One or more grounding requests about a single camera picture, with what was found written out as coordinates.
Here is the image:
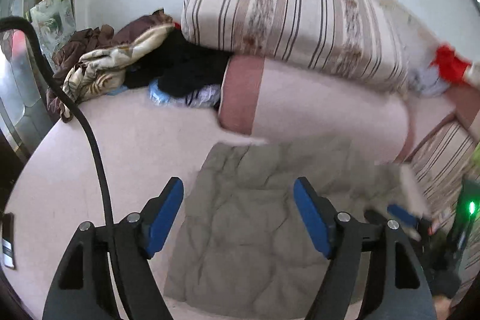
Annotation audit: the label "black device with label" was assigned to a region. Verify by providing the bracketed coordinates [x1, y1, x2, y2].
[0, 213, 18, 270]

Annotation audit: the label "olive puffer jacket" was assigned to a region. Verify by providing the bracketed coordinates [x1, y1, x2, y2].
[164, 140, 413, 310]

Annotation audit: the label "grey-blue cloth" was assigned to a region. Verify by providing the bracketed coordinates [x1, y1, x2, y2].
[408, 67, 449, 98]

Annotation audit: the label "pink bolster cushion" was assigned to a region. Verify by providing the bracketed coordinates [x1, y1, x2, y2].
[217, 55, 414, 164]

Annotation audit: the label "brown sofa backrest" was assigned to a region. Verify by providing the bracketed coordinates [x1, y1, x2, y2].
[431, 67, 480, 141]

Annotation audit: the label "large striped floral cushion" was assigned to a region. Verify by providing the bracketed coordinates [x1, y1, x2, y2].
[181, 0, 414, 96]

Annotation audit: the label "black clothes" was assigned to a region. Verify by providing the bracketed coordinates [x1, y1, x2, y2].
[124, 29, 231, 100]

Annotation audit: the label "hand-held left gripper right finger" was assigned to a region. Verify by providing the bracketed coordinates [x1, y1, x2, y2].
[293, 176, 438, 320]

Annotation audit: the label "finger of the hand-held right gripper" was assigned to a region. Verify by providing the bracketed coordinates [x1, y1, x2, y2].
[365, 205, 433, 243]

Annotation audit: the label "striped floral cushion with cord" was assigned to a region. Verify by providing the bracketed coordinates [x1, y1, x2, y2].
[403, 121, 480, 232]

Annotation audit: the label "floral picture panel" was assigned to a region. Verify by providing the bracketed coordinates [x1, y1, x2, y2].
[29, 0, 76, 63]

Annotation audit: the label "brown and beige blanket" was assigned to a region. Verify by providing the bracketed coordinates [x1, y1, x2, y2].
[47, 10, 178, 123]

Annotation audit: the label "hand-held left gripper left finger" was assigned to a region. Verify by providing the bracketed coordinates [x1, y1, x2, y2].
[42, 177, 185, 320]

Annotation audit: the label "black cable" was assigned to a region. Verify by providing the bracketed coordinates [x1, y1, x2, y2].
[0, 16, 133, 320]

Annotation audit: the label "red cloth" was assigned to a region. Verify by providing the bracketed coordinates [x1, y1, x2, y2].
[429, 43, 474, 85]

